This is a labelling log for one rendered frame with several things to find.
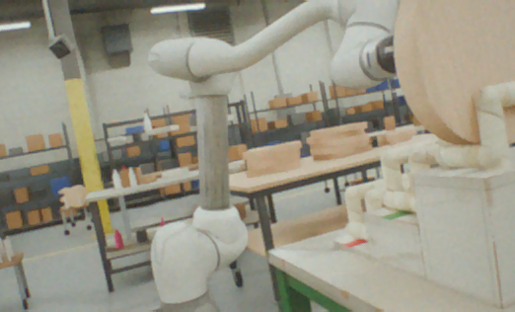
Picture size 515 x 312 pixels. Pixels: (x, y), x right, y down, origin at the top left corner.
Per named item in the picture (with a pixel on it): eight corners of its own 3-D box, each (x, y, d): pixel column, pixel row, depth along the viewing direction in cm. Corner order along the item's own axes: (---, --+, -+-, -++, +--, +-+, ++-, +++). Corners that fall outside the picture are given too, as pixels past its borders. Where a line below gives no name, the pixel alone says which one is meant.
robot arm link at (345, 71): (351, 76, 89) (362, 17, 90) (318, 87, 104) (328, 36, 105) (394, 91, 92) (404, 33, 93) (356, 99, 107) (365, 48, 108)
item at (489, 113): (499, 172, 54) (487, 99, 53) (479, 171, 57) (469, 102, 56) (516, 166, 55) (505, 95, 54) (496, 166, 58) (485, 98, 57)
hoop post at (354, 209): (356, 239, 93) (349, 196, 93) (348, 236, 96) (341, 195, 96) (369, 235, 94) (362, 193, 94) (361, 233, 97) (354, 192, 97)
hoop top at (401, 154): (388, 169, 77) (386, 151, 77) (378, 168, 80) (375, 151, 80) (473, 147, 83) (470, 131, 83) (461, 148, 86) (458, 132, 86)
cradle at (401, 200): (420, 216, 69) (417, 196, 69) (379, 208, 80) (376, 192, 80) (436, 211, 70) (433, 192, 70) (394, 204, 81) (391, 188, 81)
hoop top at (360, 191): (350, 203, 93) (347, 189, 92) (342, 202, 96) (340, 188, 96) (424, 184, 98) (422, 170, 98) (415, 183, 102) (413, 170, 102)
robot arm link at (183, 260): (148, 302, 132) (132, 233, 131) (186, 279, 147) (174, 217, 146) (186, 306, 123) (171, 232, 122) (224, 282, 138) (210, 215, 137)
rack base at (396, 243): (428, 281, 66) (419, 224, 66) (369, 260, 82) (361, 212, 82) (545, 235, 75) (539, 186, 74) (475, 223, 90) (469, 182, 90)
